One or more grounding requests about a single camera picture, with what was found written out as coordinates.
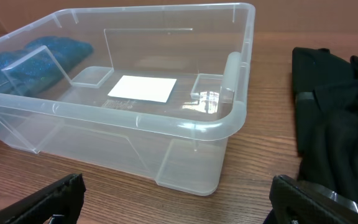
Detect clear plastic storage bin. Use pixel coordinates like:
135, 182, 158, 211
0, 2, 255, 196

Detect black garment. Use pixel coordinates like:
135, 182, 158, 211
291, 47, 358, 204

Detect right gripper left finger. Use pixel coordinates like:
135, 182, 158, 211
0, 174, 86, 224

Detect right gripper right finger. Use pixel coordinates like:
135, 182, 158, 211
264, 175, 358, 224

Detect sparkly blue knit garment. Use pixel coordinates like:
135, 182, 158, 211
0, 36, 94, 96

